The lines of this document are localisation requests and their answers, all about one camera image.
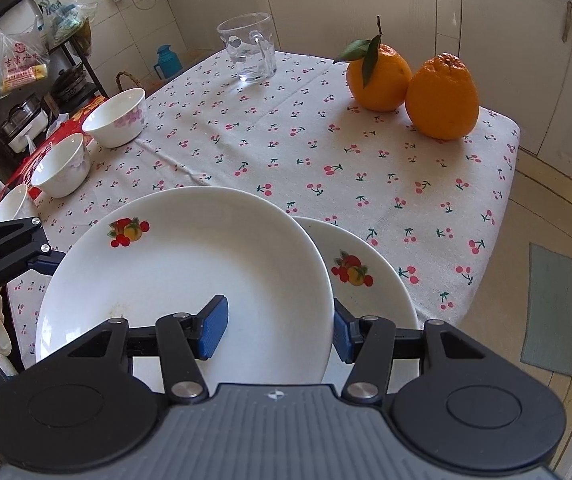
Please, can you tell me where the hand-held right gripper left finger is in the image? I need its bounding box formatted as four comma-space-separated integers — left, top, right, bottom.
68, 295, 229, 406

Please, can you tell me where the wicker basket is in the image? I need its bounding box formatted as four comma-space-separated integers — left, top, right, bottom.
115, 71, 145, 97

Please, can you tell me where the red printed carton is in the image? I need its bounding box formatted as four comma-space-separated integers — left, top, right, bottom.
0, 97, 108, 206

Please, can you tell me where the blue thermos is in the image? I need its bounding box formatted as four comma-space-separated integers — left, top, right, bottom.
156, 44, 184, 80

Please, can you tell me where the white printed plastic bag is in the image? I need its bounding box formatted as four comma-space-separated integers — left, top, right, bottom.
0, 19, 49, 96

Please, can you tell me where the orange with leaf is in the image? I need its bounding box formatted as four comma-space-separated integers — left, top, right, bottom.
333, 16, 413, 112

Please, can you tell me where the white fruit print plate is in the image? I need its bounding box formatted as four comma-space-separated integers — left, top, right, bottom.
35, 186, 337, 391
293, 216, 419, 391

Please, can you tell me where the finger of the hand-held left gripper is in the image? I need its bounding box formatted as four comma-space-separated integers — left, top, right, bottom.
0, 216, 66, 288

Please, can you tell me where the cherry print tablecloth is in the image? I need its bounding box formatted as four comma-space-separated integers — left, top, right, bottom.
6, 50, 521, 371

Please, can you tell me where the grey floor mat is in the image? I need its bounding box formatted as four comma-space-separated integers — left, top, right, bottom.
520, 242, 572, 377

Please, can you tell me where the clear glass mug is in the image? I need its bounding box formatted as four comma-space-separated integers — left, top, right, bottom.
217, 12, 277, 84

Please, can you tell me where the clear plastic bag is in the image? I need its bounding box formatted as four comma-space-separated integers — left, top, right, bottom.
31, 0, 98, 46

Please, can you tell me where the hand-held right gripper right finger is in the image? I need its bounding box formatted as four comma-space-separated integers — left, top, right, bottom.
333, 297, 489, 405

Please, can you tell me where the white floral bowl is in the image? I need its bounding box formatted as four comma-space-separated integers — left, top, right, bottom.
0, 184, 42, 226
82, 88, 147, 149
31, 134, 91, 198

